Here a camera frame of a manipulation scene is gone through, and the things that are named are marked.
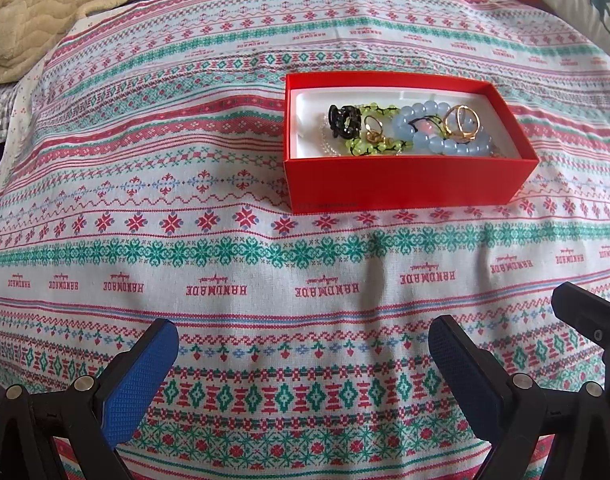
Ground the patterned red green blanket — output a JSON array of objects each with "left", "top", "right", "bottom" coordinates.
[{"left": 0, "top": 0, "right": 610, "bottom": 480}]

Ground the light blue bead bracelet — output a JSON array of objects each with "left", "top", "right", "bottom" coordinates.
[{"left": 393, "top": 101, "right": 492, "bottom": 157}]

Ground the beige quilted blanket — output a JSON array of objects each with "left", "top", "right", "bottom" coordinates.
[{"left": 0, "top": 0, "right": 136, "bottom": 86}]

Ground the light green bead bracelet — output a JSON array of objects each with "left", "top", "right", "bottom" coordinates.
[{"left": 345, "top": 102, "right": 412, "bottom": 157}]

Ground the black hair claw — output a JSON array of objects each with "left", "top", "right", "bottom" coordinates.
[{"left": 327, "top": 103, "right": 362, "bottom": 140}]

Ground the large gold ring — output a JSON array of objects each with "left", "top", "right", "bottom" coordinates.
[{"left": 443, "top": 104, "right": 484, "bottom": 140}]

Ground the white deer print pillow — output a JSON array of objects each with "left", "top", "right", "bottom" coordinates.
[{"left": 533, "top": 0, "right": 610, "bottom": 69}]

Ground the red jewelry box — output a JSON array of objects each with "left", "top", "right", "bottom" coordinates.
[{"left": 283, "top": 72, "right": 540, "bottom": 216}]

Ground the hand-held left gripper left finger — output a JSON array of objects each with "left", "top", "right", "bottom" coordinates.
[{"left": 0, "top": 317, "right": 181, "bottom": 480}]

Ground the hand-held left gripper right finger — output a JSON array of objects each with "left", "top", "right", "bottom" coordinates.
[{"left": 427, "top": 314, "right": 610, "bottom": 480}]

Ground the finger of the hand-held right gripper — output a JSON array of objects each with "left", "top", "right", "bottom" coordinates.
[{"left": 551, "top": 281, "right": 610, "bottom": 411}]

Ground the white bead bracelet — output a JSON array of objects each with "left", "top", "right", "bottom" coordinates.
[{"left": 317, "top": 114, "right": 347, "bottom": 154}]

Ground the small gold ring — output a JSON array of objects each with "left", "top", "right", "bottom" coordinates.
[{"left": 363, "top": 115, "right": 387, "bottom": 144}]

